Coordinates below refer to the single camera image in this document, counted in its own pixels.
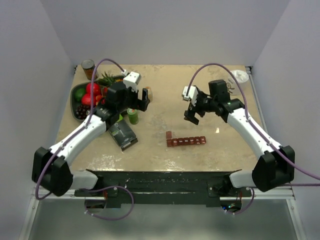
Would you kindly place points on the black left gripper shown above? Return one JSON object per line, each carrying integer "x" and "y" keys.
{"x": 139, "y": 104}

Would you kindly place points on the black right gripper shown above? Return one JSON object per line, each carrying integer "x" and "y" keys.
{"x": 189, "y": 115}

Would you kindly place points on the clear pill bottle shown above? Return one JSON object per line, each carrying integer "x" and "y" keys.
{"x": 150, "y": 93}

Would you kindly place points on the red weekly pill organizer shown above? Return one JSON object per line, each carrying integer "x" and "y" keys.
{"x": 184, "y": 141}

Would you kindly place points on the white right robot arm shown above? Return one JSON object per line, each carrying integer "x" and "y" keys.
{"x": 274, "y": 161}

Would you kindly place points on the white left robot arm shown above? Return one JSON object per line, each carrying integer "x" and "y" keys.
{"x": 51, "y": 167}

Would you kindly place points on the green cylindrical can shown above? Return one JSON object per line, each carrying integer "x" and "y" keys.
{"x": 133, "y": 117}

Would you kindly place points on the black razor box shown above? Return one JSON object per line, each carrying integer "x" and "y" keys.
{"x": 123, "y": 135}

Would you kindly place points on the red apple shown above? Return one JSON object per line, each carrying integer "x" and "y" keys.
{"x": 95, "y": 89}
{"x": 87, "y": 100}

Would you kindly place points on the dark grape bunch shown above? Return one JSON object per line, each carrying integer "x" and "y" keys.
{"x": 82, "y": 111}

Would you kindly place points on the green lime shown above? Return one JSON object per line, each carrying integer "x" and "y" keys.
{"x": 78, "y": 94}

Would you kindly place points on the white paper roll pack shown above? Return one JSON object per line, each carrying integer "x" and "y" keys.
{"x": 242, "y": 78}

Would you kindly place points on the tin can with fruit label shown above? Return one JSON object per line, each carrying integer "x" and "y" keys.
{"x": 88, "y": 67}

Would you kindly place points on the dark green fruit tray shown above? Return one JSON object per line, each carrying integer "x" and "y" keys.
{"x": 74, "y": 104}

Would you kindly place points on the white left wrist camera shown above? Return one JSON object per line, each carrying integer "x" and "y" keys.
{"x": 132, "y": 80}

